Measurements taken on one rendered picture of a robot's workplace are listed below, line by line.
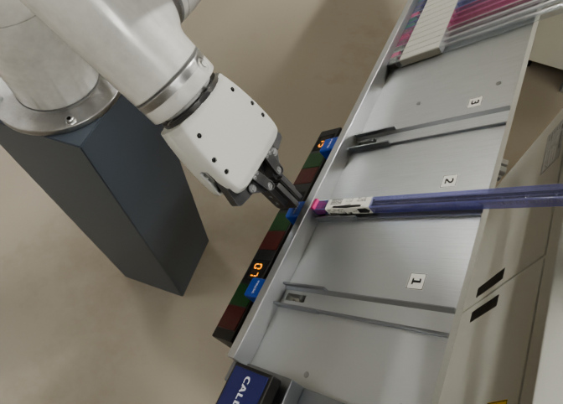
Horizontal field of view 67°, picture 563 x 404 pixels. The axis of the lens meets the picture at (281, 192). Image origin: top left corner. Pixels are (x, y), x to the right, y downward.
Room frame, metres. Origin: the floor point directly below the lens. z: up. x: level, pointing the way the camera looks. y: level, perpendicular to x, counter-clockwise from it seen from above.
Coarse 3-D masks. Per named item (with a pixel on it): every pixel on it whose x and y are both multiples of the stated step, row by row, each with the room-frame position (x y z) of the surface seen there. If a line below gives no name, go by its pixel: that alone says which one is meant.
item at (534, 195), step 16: (448, 192) 0.19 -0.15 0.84; (464, 192) 0.19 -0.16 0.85; (480, 192) 0.18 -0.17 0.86; (496, 192) 0.18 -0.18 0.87; (512, 192) 0.17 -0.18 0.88; (528, 192) 0.17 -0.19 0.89; (544, 192) 0.16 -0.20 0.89; (560, 192) 0.16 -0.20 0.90; (320, 208) 0.23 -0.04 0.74; (384, 208) 0.20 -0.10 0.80; (400, 208) 0.19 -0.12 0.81; (416, 208) 0.19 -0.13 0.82; (432, 208) 0.18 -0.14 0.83; (448, 208) 0.18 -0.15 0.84; (464, 208) 0.17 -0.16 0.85; (480, 208) 0.17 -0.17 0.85; (496, 208) 0.17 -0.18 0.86
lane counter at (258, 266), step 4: (256, 260) 0.20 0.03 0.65; (260, 260) 0.20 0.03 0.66; (264, 260) 0.20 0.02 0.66; (252, 264) 0.20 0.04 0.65; (256, 264) 0.19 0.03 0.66; (260, 264) 0.19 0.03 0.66; (264, 264) 0.19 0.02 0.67; (252, 268) 0.19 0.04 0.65; (256, 268) 0.19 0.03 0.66; (260, 268) 0.19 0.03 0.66; (264, 268) 0.18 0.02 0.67; (248, 272) 0.19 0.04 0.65; (252, 272) 0.18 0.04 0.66; (256, 272) 0.18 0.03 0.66; (260, 272) 0.18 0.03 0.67; (248, 276) 0.18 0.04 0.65; (252, 276) 0.18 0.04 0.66; (256, 276) 0.18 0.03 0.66; (260, 276) 0.17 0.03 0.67
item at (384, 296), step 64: (448, 64) 0.41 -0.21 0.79; (512, 64) 0.35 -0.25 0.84; (384, 128) 0.33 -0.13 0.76; (448, 128) 0.29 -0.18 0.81; (384, 192) 0.23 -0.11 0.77; (320, 256) 0.17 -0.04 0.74; (384, 256) 0.15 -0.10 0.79; (448, 256) 0.13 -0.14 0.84; (320, 320) 0.10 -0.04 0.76; (384, 320) 0.09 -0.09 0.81; (448, 320) 0.08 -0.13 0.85; (320, 384) 0.04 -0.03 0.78; (384, 384) 0.04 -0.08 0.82
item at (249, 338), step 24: (408, 0) 0.62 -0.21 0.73; (384, 48) 0.50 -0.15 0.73; (384, 72) 0.46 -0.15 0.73; (360, 96) 0.41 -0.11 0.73; (360, 120) 0.37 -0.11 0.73; (336, 144) 0.33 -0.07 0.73; (336, 168) 0.29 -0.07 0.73; (312, 192) 0.26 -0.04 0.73; (312, 216) 0.23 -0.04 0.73; (288, 240) 0.19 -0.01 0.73; (288, 264) 0.17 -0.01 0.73; (264, 288) 0.14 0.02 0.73; (264, 312) 0.11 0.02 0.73; (240, 336) 0.09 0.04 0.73; (240, 360) 0.07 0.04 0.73
